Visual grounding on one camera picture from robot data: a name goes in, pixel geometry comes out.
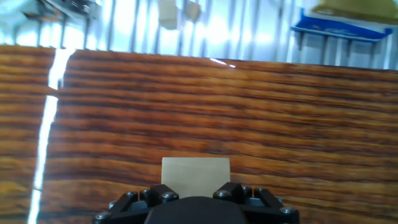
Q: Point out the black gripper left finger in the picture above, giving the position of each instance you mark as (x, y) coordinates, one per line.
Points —
(130, 205)

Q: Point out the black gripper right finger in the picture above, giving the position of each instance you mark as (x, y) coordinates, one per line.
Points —
(264, 205)

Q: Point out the tiny tan wooden block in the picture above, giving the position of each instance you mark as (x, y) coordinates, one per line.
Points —
(192, 11)

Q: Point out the blue white tissue pack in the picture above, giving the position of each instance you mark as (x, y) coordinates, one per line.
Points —
(335, 29)

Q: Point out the gold tissue box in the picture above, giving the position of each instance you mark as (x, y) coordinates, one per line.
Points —
(357, 9)

